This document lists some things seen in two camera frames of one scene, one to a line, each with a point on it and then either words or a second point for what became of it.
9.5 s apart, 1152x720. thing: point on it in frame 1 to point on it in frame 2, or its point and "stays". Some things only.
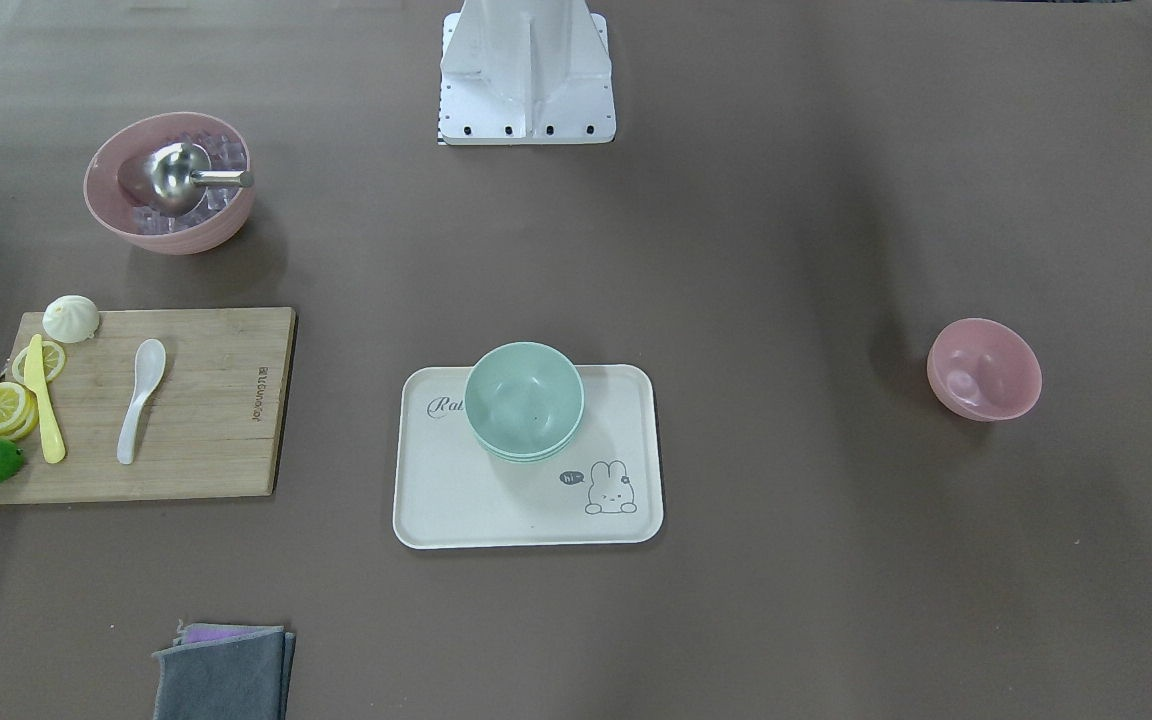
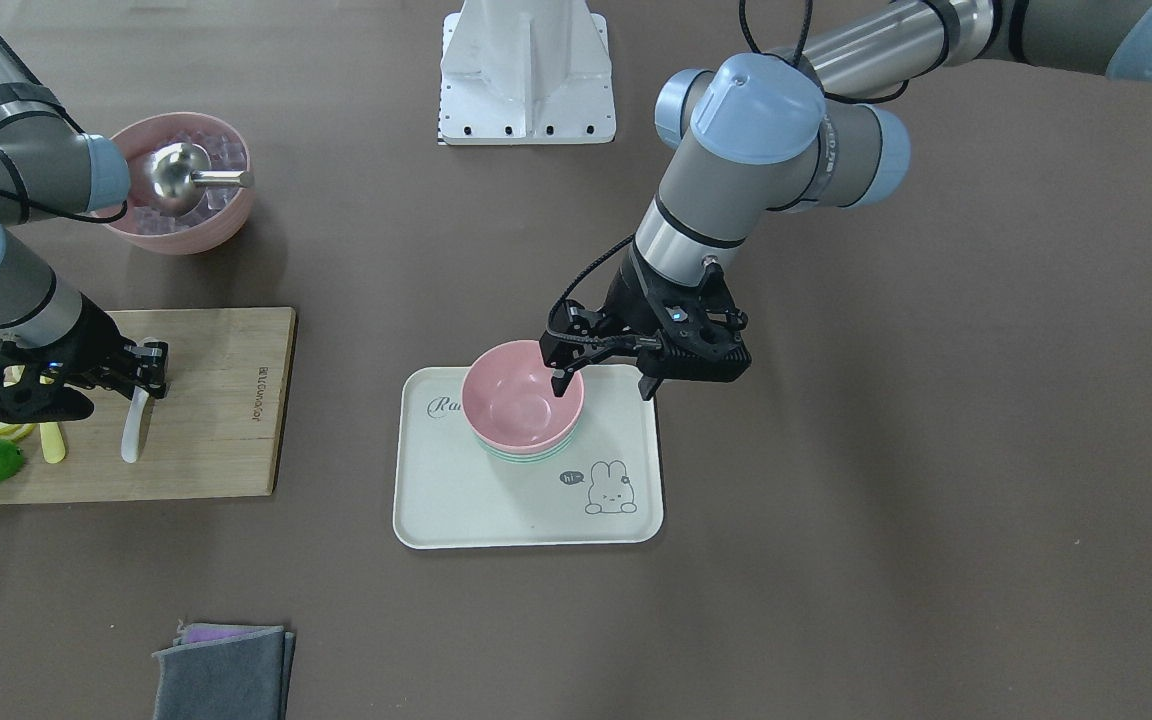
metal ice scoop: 178,178 stays
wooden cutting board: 210,427 stays
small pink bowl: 983,369 to 509,399
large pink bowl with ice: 117,182 stays
